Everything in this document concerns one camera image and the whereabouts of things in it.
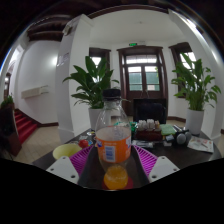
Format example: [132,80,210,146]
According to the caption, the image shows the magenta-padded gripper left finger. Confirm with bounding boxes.
[45,144,101,189]

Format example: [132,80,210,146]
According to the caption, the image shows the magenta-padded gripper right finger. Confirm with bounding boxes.
[128,144,181,188]

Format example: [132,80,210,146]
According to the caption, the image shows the orange drink plastic bottle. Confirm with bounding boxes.
[94,88,133,191]

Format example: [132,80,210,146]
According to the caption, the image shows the pale yellow cup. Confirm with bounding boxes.
[52,142,83,161]

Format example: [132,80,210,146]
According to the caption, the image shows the red container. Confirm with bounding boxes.
[78,139,90,149]

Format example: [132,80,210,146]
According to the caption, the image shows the grey round speakers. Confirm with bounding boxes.
[173,124,193,146]

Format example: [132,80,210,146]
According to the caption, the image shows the green flat book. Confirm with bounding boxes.
[159,123,177,137]

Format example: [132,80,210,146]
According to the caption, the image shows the printed paper magazine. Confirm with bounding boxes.
[187,135,215,154]

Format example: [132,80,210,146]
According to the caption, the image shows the red carpeted staircase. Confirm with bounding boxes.
[13,109,40,145]

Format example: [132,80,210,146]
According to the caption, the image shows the black chair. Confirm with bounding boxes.
[133,98,168,124]

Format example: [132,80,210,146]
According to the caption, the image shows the green plant in white pot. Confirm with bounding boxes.
[62,55,120,132]
[171,53,222,136]

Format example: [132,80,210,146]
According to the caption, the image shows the dark framed window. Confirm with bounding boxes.
[89,47,112,68]
[168,42,198,71]

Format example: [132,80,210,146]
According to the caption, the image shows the small plant on dark post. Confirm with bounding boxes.
[0,95,23,157]

